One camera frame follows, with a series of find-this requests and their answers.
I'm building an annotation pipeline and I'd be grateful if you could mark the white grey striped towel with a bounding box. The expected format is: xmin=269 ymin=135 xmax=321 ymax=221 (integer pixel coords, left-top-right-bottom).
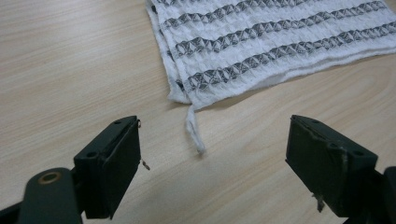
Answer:
xmin=145 ymin=0 xmax=396 ymax=155

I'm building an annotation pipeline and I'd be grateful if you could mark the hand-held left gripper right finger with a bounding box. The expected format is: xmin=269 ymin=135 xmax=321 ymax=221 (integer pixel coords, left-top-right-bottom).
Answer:
xmin=285 ymin=114 xmax=379 ymax=218

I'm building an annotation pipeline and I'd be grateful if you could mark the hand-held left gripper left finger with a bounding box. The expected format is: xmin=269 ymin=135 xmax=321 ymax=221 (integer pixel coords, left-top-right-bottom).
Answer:
xmin=73 ymin=115 xmax=151 ymax=220

